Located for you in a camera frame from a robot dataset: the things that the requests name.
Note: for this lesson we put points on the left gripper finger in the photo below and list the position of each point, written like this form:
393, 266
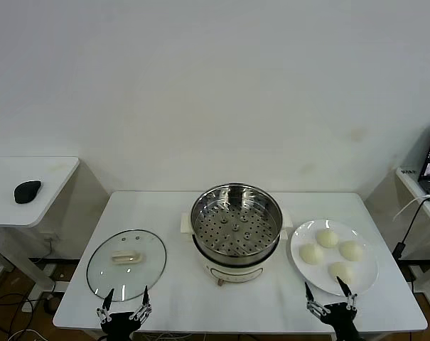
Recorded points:
107, 301
145, 298

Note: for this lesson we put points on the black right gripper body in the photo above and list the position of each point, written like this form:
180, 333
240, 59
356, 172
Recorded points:
340, 318

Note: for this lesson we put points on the black computer mouse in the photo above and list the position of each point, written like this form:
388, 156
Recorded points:
27, 192

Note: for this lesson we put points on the white side table with mouse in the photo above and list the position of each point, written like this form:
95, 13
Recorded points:
8, 167

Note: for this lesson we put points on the stainless steel steamer basket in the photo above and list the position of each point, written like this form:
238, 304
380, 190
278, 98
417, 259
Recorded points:
236, 234

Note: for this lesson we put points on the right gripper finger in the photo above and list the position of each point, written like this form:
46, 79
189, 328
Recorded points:
310, 293
346, 288

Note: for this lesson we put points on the white steamed baozi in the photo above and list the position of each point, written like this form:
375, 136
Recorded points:
311, 254
326, 237
339, 270
351, 250

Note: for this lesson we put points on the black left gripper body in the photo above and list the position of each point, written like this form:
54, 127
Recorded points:
120, 325

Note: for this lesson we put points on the white round plate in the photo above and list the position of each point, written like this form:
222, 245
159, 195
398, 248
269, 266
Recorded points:
362, 275

